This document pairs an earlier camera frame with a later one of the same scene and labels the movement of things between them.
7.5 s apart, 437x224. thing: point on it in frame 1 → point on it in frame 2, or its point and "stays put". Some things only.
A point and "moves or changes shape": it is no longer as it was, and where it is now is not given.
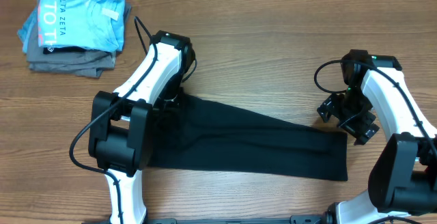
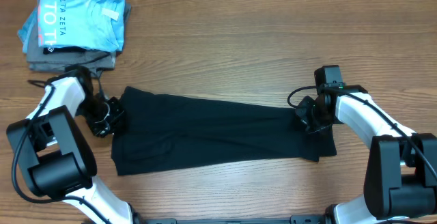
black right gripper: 347,117 → 304,111
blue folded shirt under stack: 24,33 stays put
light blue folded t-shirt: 88,18 stays put
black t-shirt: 193,131 moves or changes shape
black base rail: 299,219 stays put
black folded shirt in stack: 50,50 stays put
